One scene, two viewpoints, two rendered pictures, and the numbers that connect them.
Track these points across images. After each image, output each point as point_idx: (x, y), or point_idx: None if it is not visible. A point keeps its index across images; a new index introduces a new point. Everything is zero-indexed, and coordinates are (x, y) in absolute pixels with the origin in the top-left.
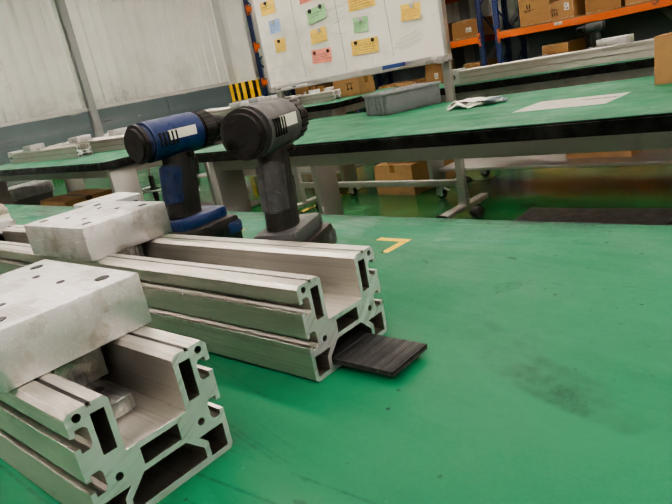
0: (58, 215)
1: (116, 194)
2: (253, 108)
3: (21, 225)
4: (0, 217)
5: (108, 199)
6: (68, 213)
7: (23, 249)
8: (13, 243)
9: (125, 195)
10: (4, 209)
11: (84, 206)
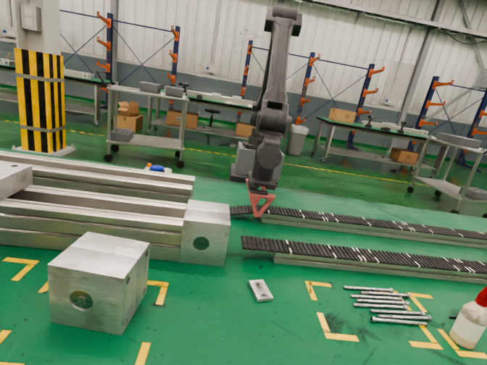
0: (11, 170)
1: (108, 266)
2: None
3: (164, 221)
4: (459, 314)
5: (93, 249)
6: (3, 171)
7: (59, 188)
8: (94, 195)
9: (73, 258)
10: (470, 313)
11: (1, 177)
